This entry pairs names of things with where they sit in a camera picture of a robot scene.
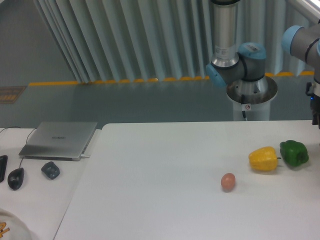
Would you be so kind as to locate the dark grey small case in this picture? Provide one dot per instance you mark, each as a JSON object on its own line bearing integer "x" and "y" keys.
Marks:
{"x": 51, "y": 170}

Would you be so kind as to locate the white cap with yellow letters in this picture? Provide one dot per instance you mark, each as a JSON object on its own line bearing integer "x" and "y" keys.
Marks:
{"x": 12, "y": 228}

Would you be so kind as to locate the silver closed laptop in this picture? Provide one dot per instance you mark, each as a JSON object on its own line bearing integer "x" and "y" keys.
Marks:
{"x": 59, "y": 140}

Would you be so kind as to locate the black flat device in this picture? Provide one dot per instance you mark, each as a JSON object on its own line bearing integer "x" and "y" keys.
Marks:
{"x": 3, "y": 167}

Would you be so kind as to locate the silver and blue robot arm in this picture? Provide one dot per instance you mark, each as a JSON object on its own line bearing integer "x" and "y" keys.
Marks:
{"x": 241, "y": 70}

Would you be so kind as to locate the grey folding partition screen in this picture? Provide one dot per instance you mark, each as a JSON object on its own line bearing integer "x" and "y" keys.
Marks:
{"x": 129, "y": 40}

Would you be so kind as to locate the yellow bell pepper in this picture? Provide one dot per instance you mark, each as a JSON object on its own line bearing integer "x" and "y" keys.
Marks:
{"x": 264, "y": 159}

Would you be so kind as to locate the green bell pepper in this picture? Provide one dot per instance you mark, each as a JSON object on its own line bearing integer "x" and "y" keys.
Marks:
{"x": 294, "y": 153}

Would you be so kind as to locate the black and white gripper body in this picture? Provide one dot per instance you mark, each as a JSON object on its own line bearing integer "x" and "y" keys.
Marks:
{"x": 313, "y": 91}

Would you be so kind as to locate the black computer mouse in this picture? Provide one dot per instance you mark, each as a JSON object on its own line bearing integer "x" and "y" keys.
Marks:
{"x": 15, "y": 178}

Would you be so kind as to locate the brown egg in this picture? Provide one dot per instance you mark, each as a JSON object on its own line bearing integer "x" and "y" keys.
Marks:
{"x": 228, "y": 182}

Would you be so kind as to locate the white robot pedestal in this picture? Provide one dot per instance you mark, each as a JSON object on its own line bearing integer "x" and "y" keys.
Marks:
{"x": 251, "y": 100}

